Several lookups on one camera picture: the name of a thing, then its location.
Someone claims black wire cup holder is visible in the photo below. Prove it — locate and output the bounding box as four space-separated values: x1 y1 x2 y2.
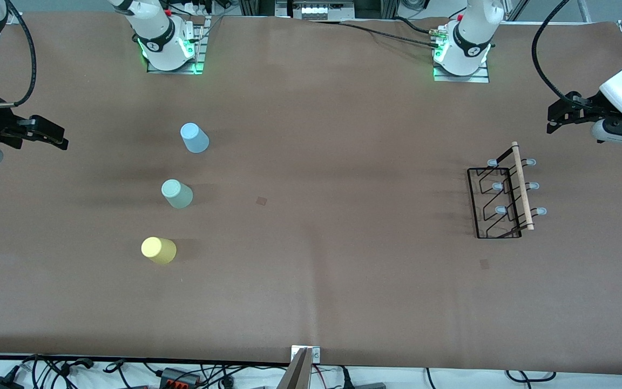
466 141 548 239

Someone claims pale green cup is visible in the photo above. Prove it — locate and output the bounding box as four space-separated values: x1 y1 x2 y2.
161 179 194 209

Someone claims yellow cup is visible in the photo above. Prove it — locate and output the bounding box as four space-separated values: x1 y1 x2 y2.
141 237 178 265

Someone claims light blue cup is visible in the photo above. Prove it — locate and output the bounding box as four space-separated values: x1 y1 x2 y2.
180 123 210 154

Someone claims brown table mat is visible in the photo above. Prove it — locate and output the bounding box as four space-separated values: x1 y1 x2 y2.
0 12 622 374

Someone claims black orange connector block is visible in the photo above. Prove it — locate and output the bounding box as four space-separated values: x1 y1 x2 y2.
159 367 202 387

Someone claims grey metal bar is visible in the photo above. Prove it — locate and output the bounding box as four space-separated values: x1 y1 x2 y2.
277 347 314 389

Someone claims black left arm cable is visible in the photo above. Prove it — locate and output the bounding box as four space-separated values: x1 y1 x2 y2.
531 0 579 106

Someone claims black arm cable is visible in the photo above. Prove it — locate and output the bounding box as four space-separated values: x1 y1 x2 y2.
0 0 38 109
531 0 579 106

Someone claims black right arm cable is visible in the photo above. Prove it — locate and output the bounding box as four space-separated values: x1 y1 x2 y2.
0 0 38 109

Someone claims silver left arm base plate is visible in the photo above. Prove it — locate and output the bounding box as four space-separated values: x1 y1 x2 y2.
432 61 490 83

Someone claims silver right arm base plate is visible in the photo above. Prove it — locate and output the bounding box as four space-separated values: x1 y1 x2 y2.
146 15 212 75

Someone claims black cable pair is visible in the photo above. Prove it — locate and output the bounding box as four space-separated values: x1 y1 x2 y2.
311 18 449 52

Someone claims black cable bundle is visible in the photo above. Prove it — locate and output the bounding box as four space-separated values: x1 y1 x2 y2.
0 354 271 389

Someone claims looped black cable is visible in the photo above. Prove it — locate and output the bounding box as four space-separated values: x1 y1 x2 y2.
504 370 558 383

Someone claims black metal frame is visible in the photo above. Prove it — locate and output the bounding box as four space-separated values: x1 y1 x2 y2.
238 0 401 22

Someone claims silver metal bracket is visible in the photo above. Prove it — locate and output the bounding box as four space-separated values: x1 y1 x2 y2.
291 346 321 364

